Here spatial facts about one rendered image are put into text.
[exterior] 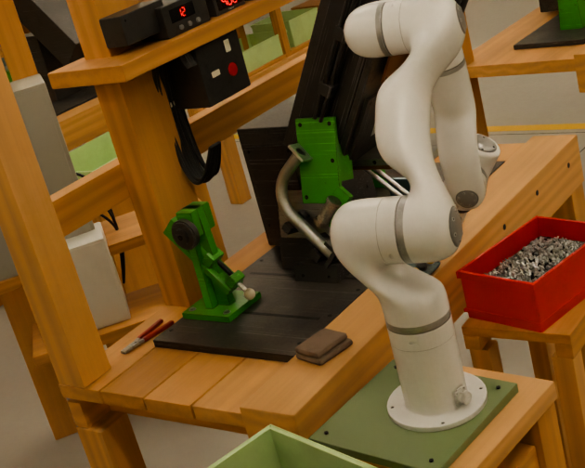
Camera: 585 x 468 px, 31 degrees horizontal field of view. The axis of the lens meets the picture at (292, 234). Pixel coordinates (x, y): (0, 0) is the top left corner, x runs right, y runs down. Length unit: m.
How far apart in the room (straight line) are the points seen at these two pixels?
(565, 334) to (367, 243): 0.65
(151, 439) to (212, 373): 1.68
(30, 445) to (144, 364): 1.85
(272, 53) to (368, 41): 6.55
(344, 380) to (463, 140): 0.55
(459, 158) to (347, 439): 0.62
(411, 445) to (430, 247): 0.37
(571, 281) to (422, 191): 0.69
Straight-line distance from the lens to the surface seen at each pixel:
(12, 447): 4.34
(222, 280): 2.52
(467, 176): 2.21
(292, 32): 8.78
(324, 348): 2.20
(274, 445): 1.94
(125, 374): 2.47
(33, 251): 2.35
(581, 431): 2.47
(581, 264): 2.44
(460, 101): 2.20
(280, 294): 2.57
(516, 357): 3.90
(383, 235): 1.82
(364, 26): 1.98
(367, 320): 2.34
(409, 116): 1.89
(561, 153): 3.12
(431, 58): 1.92
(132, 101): 2.55
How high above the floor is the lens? 1.93
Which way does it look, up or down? 21 degrees down
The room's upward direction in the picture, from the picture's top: 15 degrees counter-clockwise
